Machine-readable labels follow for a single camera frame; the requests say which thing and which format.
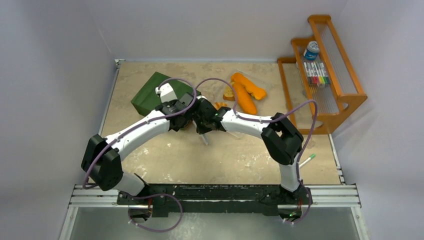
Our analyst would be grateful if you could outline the metal tongs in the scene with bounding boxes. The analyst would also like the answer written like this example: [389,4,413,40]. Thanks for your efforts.
[200,134,210,146]

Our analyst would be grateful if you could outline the purple cable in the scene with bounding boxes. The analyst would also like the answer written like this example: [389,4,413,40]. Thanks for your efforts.
[195,78,319,226]
[82,78,198,190]

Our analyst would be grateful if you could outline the fake croissant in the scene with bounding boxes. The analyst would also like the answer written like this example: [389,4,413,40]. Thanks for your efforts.
[214,102,228,110]

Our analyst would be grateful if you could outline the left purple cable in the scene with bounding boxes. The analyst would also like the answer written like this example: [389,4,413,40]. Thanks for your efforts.
[82,78,198,190]

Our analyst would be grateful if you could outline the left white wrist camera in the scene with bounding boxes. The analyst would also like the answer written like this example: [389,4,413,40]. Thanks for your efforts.
[155,83,178,103]

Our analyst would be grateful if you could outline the green white marker pen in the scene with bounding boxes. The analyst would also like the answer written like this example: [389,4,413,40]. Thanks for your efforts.
[299,154,316,169]

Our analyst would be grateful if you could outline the green paper bag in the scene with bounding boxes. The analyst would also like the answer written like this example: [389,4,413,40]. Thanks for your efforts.
[130,71,194,123]

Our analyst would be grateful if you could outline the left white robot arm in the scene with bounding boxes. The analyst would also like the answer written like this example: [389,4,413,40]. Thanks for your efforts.
[81,92,198,205]

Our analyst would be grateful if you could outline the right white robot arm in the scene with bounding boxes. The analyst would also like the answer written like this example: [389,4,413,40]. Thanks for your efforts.
[188,98,304,204]

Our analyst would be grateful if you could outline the clear plastic tray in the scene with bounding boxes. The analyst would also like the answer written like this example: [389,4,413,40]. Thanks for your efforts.
[218,67,276,139]

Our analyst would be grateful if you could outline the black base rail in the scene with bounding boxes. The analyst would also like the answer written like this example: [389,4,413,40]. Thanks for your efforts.
[117,183,313,220]

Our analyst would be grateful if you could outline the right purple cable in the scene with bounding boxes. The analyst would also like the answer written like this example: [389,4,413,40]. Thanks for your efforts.
[195,78,319,226]

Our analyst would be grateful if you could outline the orange wooden shelf rack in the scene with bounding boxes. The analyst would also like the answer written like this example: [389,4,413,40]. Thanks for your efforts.
[277,14,368,135]

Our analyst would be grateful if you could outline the blue white jar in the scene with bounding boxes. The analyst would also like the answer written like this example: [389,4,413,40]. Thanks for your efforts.
[303,41,320,61]

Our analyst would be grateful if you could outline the aluminium frame rail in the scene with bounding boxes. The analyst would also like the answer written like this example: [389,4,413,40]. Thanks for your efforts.
[68,185,361,209]

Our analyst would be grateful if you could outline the coloured marker set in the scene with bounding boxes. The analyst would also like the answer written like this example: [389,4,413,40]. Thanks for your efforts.
[303,61,331,87]

